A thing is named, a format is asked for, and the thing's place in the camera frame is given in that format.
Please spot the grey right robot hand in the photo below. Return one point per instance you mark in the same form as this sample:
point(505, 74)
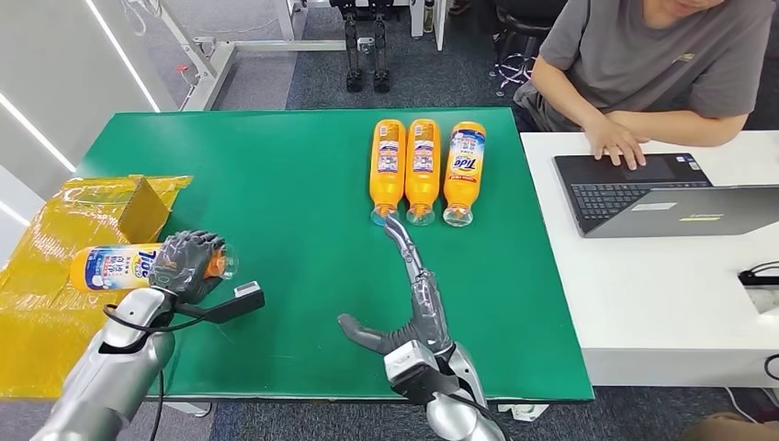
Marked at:
point(429, 313)

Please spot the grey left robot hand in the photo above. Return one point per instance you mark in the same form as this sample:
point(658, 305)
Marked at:
point(182, 265)

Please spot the orange Tide detergent bottle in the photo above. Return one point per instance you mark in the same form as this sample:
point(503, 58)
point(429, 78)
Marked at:
point(464, 182)
point(109, 268)
point(387, 182)
point(423, 182)

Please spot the person's left forearm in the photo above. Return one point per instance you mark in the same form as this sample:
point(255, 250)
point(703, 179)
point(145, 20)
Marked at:
point(681, 129)

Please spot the white table foot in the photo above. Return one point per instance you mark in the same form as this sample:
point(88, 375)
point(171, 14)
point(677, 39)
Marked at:
point(523, 412)

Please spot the green table mat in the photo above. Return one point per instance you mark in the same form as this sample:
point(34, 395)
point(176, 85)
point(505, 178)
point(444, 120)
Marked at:
point(292, 182)

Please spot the yellow tape-wrapped cardboard box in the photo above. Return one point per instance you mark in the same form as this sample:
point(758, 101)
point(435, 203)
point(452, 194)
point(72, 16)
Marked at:
point(42, 341)

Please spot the white desk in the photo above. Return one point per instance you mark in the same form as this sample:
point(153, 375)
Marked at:
point(663, 304)

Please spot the person's right hand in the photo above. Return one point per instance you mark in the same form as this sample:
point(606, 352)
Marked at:
point(615, 143)

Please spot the dark grey laptop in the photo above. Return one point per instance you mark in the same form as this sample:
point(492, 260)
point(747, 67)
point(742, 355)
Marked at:
point(669, 210)

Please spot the black robot legs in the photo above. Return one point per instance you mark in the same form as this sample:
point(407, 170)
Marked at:
point(367, 42)

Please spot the black office chair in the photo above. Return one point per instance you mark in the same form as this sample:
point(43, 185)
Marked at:
point(520, 36)

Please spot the brown object on floor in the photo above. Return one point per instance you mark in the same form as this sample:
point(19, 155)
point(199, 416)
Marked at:
point(730, 429)

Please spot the person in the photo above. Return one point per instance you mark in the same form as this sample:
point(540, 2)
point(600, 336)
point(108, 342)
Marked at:
point(645, 55)

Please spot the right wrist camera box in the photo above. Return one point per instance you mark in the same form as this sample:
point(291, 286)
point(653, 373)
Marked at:
point(414, 365)

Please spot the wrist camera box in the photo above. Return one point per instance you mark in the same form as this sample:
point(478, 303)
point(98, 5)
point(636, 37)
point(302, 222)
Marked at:
point(414, 365)
point(246, 295)

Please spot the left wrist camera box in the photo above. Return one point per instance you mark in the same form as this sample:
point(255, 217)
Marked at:
point(246, 295)

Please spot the white metal frame stand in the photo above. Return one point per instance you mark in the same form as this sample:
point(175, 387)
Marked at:
point(213, 55)

